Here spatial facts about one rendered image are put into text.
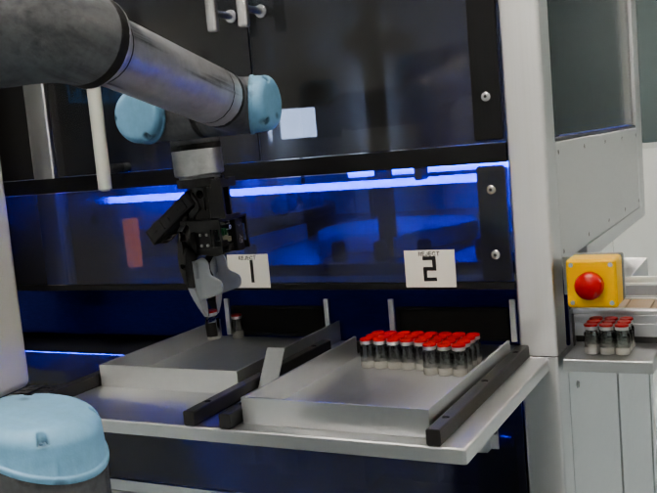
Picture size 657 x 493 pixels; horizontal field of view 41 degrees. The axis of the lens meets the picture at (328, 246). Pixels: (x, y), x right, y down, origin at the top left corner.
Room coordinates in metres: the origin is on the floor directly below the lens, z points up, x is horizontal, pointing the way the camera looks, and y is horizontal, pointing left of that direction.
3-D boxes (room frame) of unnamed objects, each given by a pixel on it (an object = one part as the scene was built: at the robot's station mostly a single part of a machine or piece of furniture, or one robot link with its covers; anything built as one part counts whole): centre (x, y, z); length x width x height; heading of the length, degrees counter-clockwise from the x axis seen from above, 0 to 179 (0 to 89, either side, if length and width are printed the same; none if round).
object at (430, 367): (1.28, -0.13, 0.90); 0.02 x 0.02 x 0.05
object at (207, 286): (1.33, 0.19, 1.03); 0.06 x 0.03 x 0.09; 60
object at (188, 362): (1.47, 0.19, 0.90); 0.34 x 0.26 x 0.04; 153
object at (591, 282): (1.27, -0.37, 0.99); 0.04 x 0.04 x 0.04; 63
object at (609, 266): (1.31, -0.39, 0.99); 0.08 x 0.07 x 0.07; 153
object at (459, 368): (1.26, -0.17, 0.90); 0.02 x 0.02 x 0.05
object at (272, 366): (1.23, 0.12, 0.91); 0.14 x 0.03 x 0.06; 153
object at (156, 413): (1.33, 0.07, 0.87); 0.70 x 0.48 x 0.02; 63
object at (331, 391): (1.22, -0.06, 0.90); 0.34 x 0.26 x 0.04; 152
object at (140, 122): (1.25, 0.21, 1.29); 0.11 x 0.11 x 0.08; 68
